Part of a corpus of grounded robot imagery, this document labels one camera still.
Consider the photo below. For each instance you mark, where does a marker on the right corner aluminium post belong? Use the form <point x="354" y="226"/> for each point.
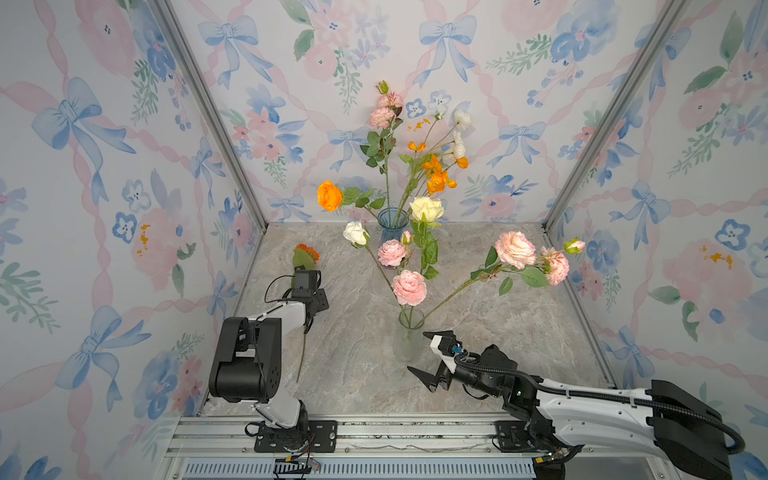
<point x="658" y="36"/>

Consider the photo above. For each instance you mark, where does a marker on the large orange ranunculus stem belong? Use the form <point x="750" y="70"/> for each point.
<point x="353" y="202"/>

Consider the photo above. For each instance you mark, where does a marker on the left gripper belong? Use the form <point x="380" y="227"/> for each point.
<point x="322" y="301"/>

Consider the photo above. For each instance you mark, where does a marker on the orange poppy flower stem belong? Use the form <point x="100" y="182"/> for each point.
<point x="415" y="187"/>

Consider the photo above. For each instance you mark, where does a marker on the pink rose flower stem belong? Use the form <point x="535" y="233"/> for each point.
<point x="384" y="120"/>

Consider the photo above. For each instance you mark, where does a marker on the blue purple glass vase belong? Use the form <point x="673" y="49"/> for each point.
<point x="393" y="222"/>

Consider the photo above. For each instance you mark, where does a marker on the left corner aluminium post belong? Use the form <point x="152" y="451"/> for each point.
<point x="172" y="29"/>

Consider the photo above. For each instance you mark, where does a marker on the aluminium front rail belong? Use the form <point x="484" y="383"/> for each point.
<point x="399" y="446"/>

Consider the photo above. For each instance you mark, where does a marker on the white rosebud stem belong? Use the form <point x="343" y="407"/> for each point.
<point x="356" y="234"/>

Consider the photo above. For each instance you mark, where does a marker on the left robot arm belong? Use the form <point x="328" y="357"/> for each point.
<point x="247" y="363"/>

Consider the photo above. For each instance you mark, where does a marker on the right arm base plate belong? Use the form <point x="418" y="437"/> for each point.
<point x="512" y="436"/>

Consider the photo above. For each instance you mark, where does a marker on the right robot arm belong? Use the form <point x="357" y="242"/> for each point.
<point x="555" y="421"/>

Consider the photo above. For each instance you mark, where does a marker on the dark orange flower stem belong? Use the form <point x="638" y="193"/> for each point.
<point x="304" y="257"/>

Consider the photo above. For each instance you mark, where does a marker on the corner aluminium post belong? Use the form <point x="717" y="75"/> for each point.
<point x="172" y="29"/>
<point x="658" y="36"/>

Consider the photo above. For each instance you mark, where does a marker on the clear frosted glass vase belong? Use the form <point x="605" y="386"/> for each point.
<point x="407" y="339"/>

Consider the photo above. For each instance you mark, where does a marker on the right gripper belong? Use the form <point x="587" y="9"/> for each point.
<point x="433" y="383"/>

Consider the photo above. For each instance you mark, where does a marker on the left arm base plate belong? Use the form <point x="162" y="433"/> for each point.
<point x="311" y="436"/>

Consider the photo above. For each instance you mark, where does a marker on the white flower stem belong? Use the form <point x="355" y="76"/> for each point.
<point x="456" y="138"/>

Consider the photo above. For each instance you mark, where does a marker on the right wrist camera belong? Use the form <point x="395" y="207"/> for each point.
<point x="447" y="347"/>

